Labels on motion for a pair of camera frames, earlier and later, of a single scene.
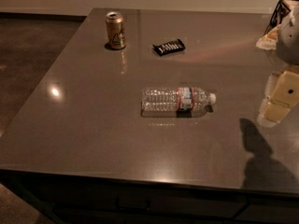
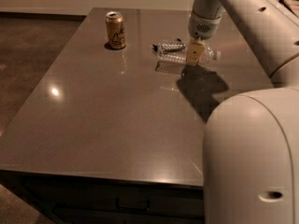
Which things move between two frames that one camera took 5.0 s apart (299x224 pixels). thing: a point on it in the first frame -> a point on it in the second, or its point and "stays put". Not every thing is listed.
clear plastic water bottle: [177, 101] -> [180, 56]
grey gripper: [289, 40] -> [202, 27]
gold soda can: [115, 30] stays put
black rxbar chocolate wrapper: [170, 47] stays put
